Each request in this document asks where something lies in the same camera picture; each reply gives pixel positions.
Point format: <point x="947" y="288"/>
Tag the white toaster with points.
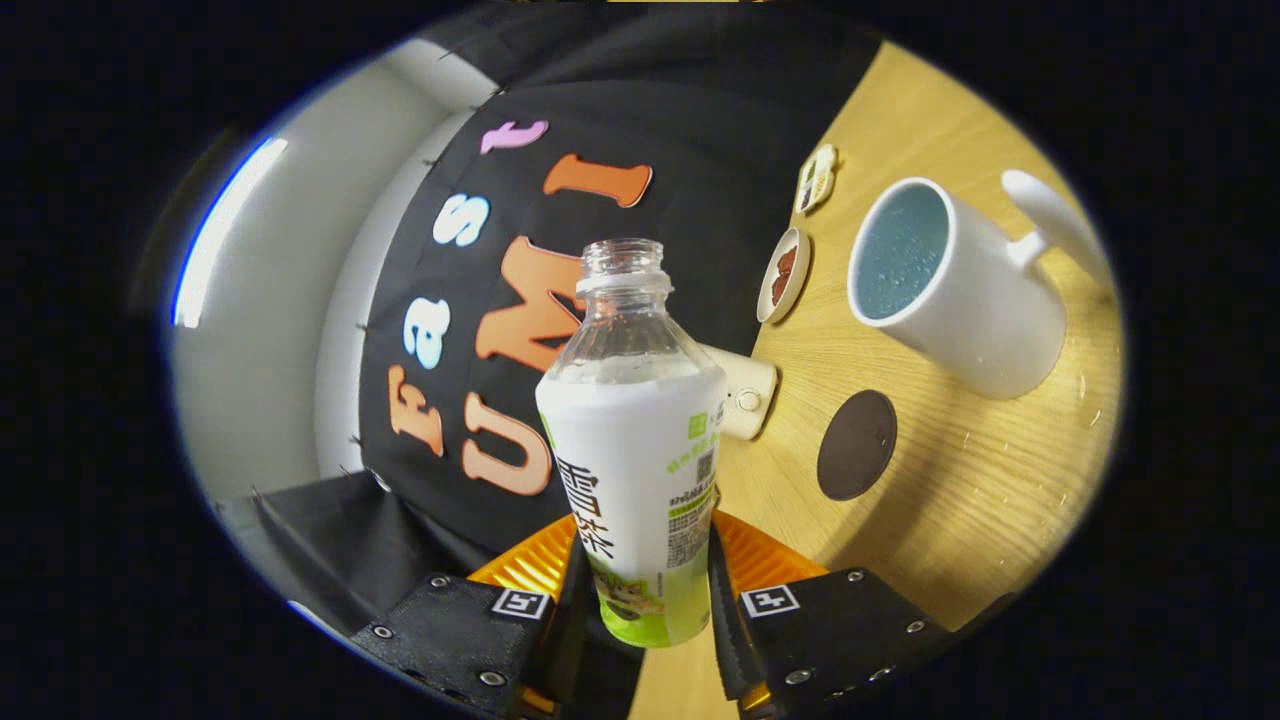
<point x="750" y="395"/>

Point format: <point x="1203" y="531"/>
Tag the dark brown round coaster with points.
<point x="857" y="445"/>

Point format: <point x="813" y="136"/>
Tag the white green label juice bottle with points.
<point x="630" y="450"/>

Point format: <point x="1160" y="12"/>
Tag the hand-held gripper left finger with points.
<point x="450" y="630"/>

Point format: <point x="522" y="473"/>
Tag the small white divided dish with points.
<point x="818" y="180"/>

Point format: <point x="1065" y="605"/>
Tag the black backdrop cloth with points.
<point x="700" y="150"/>

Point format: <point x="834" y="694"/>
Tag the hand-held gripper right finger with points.
<point x="840" y="630"/>

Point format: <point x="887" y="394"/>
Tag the round white plate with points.
<point x="795" y="290"/>

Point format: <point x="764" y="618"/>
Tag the white cup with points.
<point x="990" y="320"/>

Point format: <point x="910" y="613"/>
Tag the red meat piece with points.
<point x="779" y="292"/>
<point x="788" y="262"/>

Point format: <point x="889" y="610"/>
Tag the wooden table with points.
<point x="980" y="480"/>

